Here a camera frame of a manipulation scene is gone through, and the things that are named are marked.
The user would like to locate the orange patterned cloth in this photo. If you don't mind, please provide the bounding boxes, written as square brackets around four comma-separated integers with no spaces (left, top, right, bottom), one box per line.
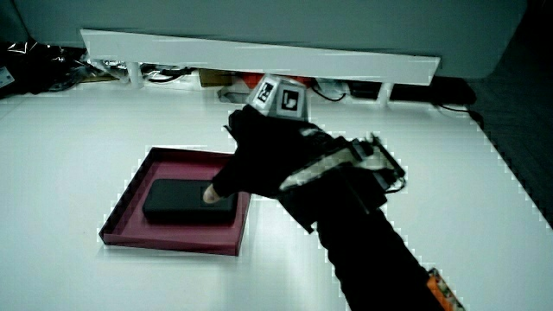
[426,267,467,311]

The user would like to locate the black plastic bags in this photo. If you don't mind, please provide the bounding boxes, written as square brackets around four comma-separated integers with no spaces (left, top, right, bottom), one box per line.
[0,38,92,98]

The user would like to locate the thin black cable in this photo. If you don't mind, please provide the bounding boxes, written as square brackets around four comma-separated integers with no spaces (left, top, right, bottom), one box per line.
[310,84,347,104]

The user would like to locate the black battery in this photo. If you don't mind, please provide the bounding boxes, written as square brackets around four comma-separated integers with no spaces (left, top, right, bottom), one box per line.
[142,178,239,226]

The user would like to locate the orange object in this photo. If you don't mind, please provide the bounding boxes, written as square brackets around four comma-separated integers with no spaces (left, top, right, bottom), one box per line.
[240,72,313,90]

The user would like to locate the black power cord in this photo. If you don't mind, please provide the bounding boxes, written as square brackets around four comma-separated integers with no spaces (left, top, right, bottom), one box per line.
[431,102,486,130]

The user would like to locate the white raised shelf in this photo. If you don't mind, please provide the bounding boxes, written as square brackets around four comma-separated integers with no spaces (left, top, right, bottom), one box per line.
[79,29,442,107]

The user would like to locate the brown cardboard box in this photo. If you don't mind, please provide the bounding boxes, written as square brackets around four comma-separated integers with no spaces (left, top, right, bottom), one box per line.
[198,68,237,89]

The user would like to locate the black looped cable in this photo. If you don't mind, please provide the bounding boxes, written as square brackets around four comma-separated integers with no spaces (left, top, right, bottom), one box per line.
[141,64,198,85]

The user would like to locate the person's right forearm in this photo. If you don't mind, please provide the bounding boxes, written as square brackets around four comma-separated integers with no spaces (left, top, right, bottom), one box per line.
[315,192,446,311]

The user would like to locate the person's right hand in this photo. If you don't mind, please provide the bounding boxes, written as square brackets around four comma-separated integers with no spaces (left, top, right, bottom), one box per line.
[201,73,407,235]

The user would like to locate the maroon square plate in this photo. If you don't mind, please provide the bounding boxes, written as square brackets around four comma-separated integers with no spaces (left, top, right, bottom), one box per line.
[98,146,252,257]

